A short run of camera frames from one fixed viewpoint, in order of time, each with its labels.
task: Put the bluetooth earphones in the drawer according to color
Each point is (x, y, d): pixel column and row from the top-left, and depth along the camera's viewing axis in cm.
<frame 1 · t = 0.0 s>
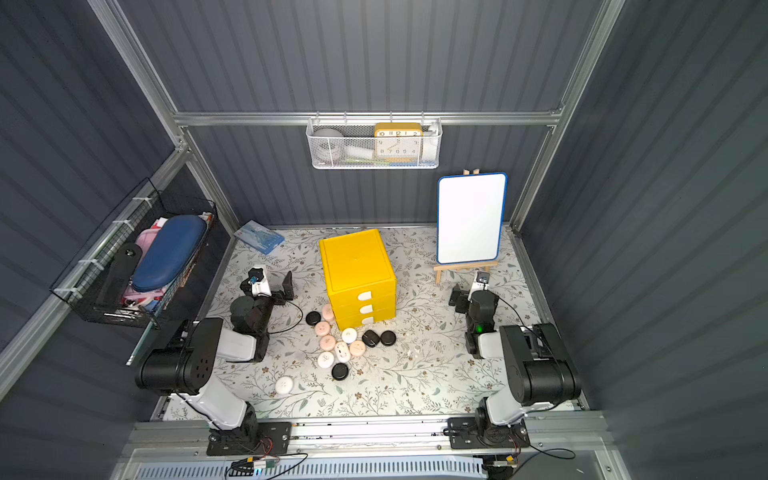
left hand: (275, 272, 89), fingers open
right hand: (479, 287, 93), fingers open
yellow three-drawer cabinet: (359, 277, 81), point 22 cm above the table
small wooden easel: (471, 265, 102), point 7 cm above the table
black earphone case far left: (313, 318, 96), on the table
pink earphone case: (322, 328, 93), point 2 cm above the table
pink earphone case 2: (327, 342, 91), on the table
white earphone case upper: (349, 335, 91), point 2 cm above the table
white earphone case centre: (342, 352, 88), point 2 cm above the table
pink earphone case right: (357, 347, 88), point 2 cm above the table
white earphone case lower: (325, 359, 86), point 2 cm above the table
black earphone case bottom: (340, 371, 84), point 2 cm above the table
black earphone case middle: (370, 338, 91), point 2 cm above the table
black earphone case right: (388, 338, 91), point 2 cm above the table
white earphone case isolated: (284, 384, 82), point 2 cm above the table

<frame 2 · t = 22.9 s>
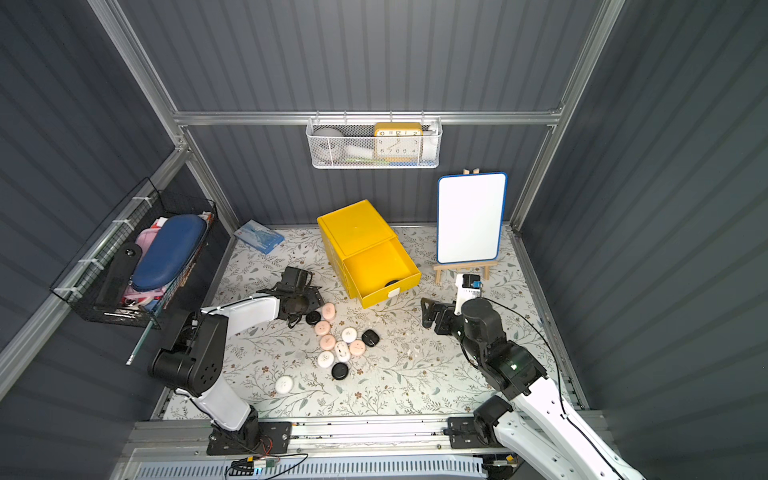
left hand: (315, 303, 96), fingers open
right hand: (443, 300, 72), fingers open
yellow three-drawer cabinet: (364, 255, 86), point 22 cm above the table
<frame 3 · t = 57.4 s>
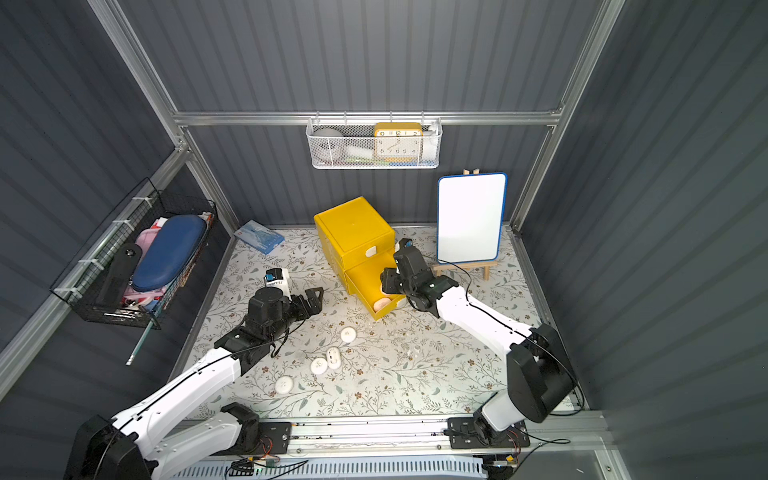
left hand: (309, 293, 81), fingers open
right hand: (393, 273, 85), fingers open
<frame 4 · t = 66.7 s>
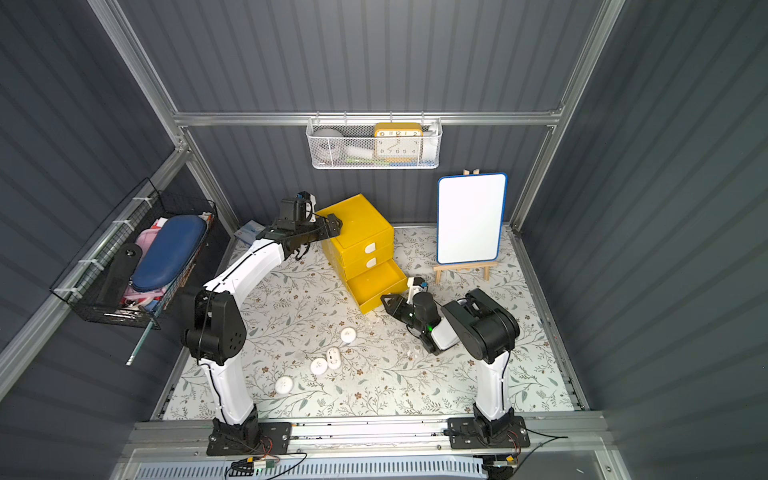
left hand: (334, 225, 92), fingers open
right hand: (388, 297, 95), fingers open
